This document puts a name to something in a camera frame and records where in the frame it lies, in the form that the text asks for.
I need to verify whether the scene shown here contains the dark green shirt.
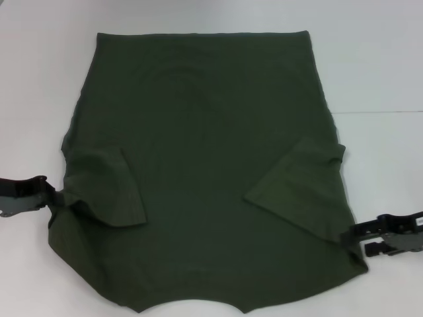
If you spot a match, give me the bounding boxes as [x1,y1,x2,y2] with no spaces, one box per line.
[48,30,370,315]

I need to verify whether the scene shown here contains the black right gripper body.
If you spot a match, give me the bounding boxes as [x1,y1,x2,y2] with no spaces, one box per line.
[376,210,423,258]

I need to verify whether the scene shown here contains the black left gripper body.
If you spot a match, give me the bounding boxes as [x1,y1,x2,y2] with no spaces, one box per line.
[0,175,51,219]

